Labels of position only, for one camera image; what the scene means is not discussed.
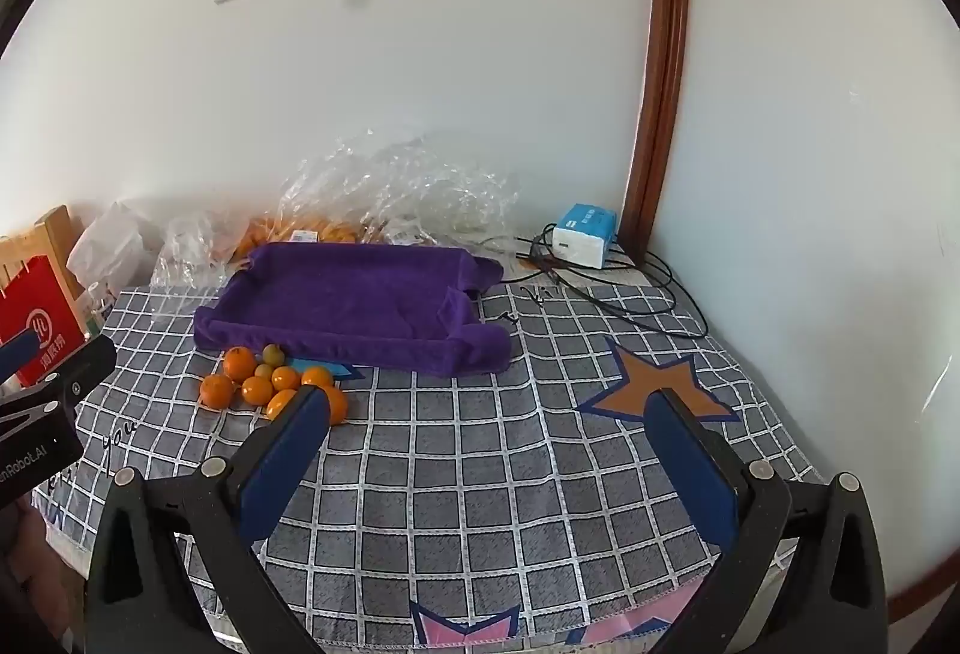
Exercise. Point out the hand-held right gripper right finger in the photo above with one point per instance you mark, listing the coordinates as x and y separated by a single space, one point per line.
686 466

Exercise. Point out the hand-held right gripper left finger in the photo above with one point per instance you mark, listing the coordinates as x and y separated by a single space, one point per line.
289 459

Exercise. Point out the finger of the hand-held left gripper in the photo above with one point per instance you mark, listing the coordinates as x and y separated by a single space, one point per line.
19 354
79 369

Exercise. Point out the pile of mandarins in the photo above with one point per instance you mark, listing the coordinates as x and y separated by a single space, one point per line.
240 365

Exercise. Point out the purple towel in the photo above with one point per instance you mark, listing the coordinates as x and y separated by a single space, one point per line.
337 301

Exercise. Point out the red paper bag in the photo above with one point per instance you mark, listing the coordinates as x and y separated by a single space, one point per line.
45 301

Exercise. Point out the yellowish green round fruit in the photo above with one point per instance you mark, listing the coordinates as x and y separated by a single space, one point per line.
264 370
271 352

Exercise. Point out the white plastic bag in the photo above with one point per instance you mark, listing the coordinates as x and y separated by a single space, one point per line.
109 241

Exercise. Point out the crumpled clear plastic bag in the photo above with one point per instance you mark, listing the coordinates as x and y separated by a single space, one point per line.
191 249

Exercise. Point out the grey checked tablecloth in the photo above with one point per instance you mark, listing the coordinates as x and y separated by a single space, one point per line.
487 474

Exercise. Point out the clear bag of oranges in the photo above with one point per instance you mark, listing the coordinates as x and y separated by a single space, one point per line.
300 226

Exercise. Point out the white and blue charger box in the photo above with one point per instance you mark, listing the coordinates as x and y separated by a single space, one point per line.
585 234

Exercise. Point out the clear bag of brown fruit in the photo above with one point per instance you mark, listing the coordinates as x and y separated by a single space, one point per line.
435 189

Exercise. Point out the brown wooden door frame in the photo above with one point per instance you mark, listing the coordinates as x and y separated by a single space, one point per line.
664 61

